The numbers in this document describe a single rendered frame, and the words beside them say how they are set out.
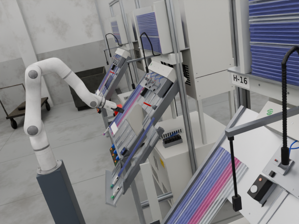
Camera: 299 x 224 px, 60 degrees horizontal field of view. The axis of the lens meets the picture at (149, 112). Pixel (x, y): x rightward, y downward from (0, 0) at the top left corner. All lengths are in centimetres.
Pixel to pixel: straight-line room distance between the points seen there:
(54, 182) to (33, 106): 60
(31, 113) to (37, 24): 491
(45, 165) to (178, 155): 101
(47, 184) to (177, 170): 100
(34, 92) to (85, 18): 485
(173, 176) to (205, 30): 111
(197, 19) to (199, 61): 27
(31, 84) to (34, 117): 23
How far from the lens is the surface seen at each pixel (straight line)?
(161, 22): 173
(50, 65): 193
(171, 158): 201
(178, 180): 213
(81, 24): 667
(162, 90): 184
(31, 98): 196
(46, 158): 210
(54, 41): 672
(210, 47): 190
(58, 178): 213
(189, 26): 182
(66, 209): 229
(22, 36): 669
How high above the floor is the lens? 165
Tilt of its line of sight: 20 degrees down
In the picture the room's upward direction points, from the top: 12 degrees counter-clockwise
